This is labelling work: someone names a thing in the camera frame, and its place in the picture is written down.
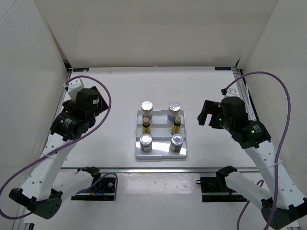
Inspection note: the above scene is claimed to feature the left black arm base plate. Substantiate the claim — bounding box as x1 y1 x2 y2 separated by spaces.
71 173 118 201

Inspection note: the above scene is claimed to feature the right blue corner label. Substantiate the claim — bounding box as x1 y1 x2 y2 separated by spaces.
214 67 232 71

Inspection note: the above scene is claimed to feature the white tiered organizer tray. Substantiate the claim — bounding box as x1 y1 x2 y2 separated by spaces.
135 110 188 160

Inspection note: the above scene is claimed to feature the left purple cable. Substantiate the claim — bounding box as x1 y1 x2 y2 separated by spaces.
0 75 119 220

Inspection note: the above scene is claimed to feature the silver-lid spice jar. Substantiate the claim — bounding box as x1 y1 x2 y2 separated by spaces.
140 134 153 152

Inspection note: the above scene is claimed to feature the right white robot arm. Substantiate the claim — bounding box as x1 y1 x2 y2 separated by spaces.
197 95 307 230

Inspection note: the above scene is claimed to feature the tall white shaker bottle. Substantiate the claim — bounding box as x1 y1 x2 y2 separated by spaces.
167 101 181 123
141 101 153 122

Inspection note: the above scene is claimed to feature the blue corner label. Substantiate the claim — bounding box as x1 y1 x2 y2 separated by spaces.
214 67 232 71
72 68 89 72

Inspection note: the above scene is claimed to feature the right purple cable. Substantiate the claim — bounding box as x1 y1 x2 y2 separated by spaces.
220 71 293 230

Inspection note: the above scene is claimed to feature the purple cable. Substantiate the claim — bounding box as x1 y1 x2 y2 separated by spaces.
0 75 119 220
220 71 293 230

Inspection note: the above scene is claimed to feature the left blue corner label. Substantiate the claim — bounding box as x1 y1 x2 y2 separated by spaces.
72 68 89 72

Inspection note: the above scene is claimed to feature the red-label spice jar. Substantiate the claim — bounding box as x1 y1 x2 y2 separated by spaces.
170 134 184 152

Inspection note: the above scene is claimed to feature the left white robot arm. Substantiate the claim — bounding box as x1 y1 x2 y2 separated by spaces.
0 75 112 219

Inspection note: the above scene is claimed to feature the small yellow bottle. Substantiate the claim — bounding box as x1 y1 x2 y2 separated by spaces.
142 117 151 135
171 116 181 135

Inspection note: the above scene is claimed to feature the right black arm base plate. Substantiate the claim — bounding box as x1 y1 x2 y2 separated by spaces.
195 177 247 203

